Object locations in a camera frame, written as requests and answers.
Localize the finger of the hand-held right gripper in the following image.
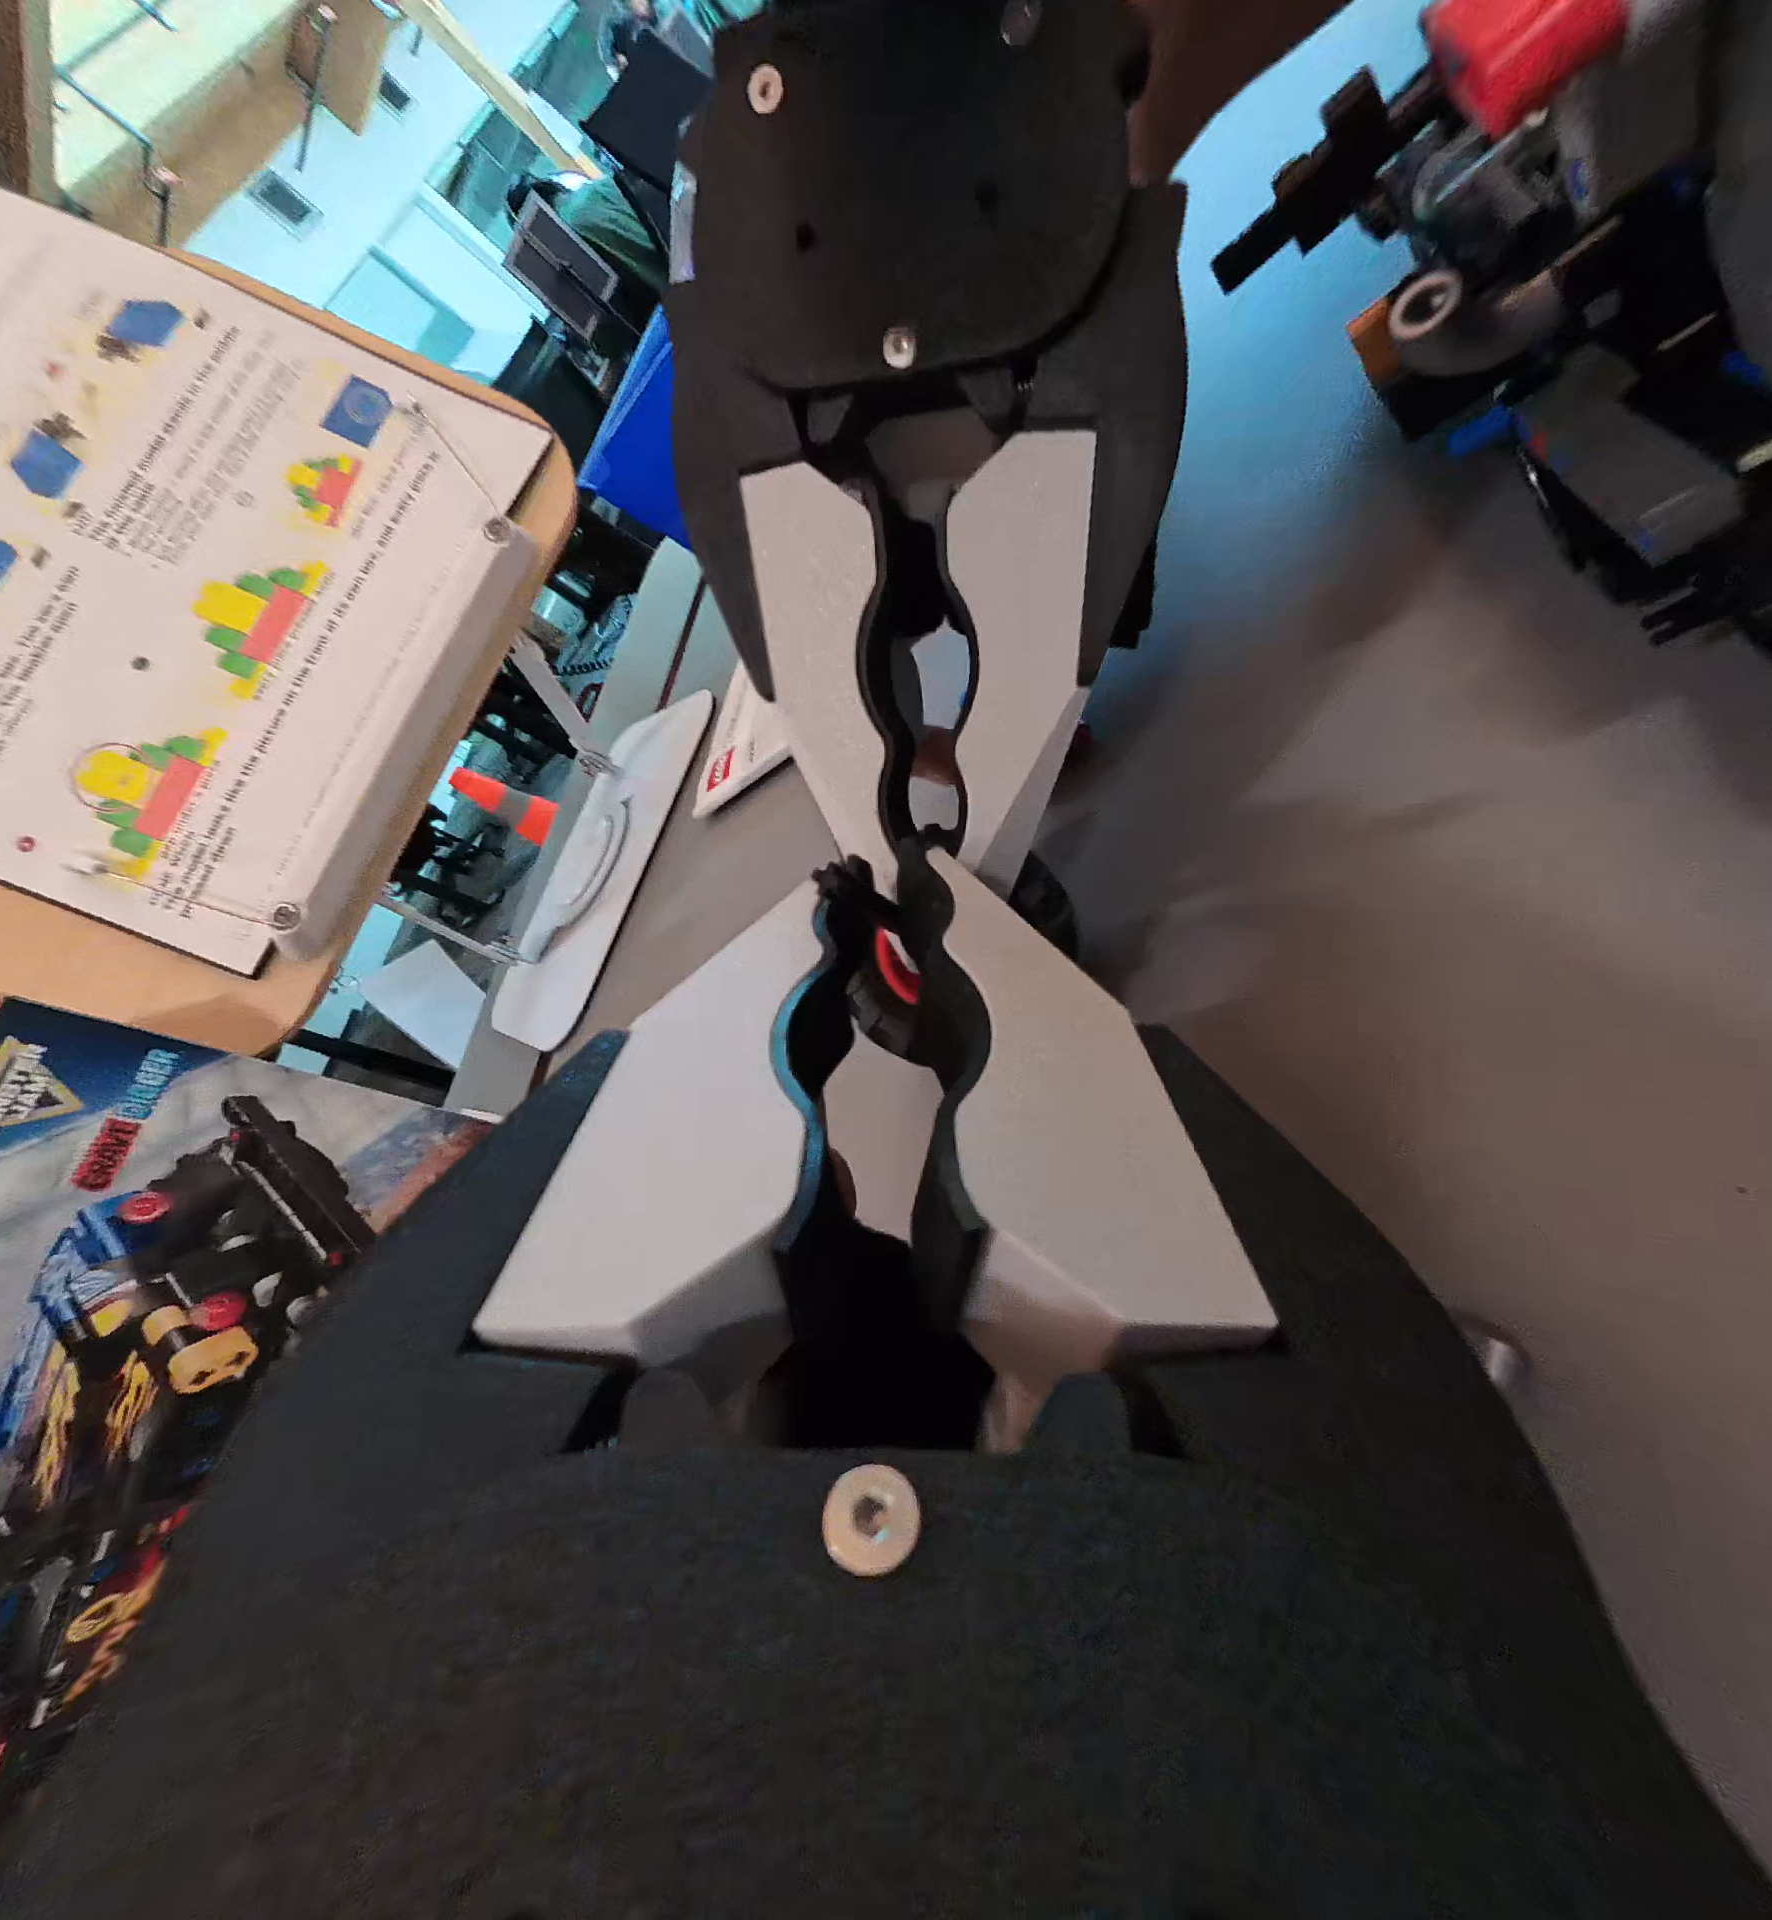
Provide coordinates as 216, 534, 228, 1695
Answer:
734, 456, 912, 862
931, 428, 1112, 887

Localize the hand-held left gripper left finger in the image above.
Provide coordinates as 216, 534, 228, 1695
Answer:
470, 879, 863, 1428

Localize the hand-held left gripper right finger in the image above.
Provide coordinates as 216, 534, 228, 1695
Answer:
902, 842, 1284, 1430

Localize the black lego wheel red rim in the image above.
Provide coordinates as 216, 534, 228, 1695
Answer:
809, 848, 1086, 1047

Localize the partly built lego truck model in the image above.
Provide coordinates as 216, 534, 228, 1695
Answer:
1211, 0, 1772, 679

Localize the white instruction booklet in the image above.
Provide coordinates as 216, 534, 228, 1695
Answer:
694, 668, 796, 816

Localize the blue plastic bin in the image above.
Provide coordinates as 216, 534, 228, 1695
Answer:
581, 305, 699, 546

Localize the white document stand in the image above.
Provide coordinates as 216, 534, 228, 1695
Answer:
271, 514, 723, 1061

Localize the orange traffic cone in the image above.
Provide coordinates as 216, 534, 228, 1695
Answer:
446, 772, 562, 848

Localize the instruction sheet on stand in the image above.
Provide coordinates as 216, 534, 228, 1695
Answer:
0, 245, 582, 1061

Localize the monster truck toy box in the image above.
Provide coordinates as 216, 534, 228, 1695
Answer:
0, 997, 505, 1891

